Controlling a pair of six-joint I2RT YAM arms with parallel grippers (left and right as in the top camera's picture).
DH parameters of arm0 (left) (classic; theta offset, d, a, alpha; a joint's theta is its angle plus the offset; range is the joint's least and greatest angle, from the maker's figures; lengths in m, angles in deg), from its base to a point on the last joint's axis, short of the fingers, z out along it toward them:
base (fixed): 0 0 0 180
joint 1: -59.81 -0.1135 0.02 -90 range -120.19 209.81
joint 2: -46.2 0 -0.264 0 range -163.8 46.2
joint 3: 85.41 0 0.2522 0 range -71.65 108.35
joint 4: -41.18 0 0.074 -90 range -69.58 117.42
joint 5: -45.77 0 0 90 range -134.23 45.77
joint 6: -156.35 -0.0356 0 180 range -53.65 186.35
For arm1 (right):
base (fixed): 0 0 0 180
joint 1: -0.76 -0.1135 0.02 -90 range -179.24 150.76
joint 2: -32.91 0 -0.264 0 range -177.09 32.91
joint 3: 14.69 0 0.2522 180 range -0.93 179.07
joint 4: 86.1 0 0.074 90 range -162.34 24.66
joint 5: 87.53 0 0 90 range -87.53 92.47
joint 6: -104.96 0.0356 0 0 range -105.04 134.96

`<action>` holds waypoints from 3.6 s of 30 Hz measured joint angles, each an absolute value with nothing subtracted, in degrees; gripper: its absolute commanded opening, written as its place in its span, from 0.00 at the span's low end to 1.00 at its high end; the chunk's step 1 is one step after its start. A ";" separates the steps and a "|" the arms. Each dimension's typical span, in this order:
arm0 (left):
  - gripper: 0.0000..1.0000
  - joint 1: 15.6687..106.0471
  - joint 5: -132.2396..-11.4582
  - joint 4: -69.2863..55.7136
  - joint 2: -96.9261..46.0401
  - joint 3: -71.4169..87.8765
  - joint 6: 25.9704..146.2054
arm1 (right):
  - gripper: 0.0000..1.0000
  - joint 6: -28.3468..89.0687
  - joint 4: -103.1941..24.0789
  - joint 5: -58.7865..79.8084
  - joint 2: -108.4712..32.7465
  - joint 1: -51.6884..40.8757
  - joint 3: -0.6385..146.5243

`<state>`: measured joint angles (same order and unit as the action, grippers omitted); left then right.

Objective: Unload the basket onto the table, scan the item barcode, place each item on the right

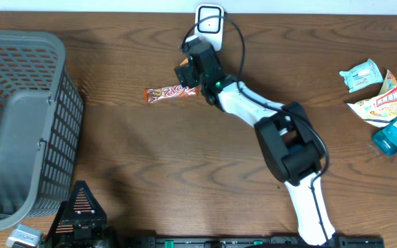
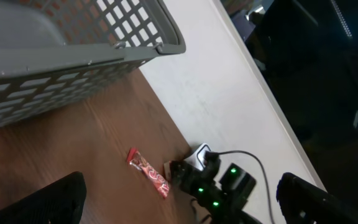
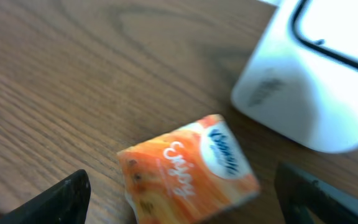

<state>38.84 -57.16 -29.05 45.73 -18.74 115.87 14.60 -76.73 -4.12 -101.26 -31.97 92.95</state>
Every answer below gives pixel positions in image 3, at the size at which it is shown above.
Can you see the small orange snack packet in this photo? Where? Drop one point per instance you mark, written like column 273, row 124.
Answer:
column 187, row 175

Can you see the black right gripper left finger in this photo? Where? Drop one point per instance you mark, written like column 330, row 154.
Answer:
column 64, row 203

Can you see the white barcode scanner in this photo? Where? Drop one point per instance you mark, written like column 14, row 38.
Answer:
column 302, row 78

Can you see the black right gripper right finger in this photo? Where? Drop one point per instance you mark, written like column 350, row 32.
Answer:
column 299, row 193

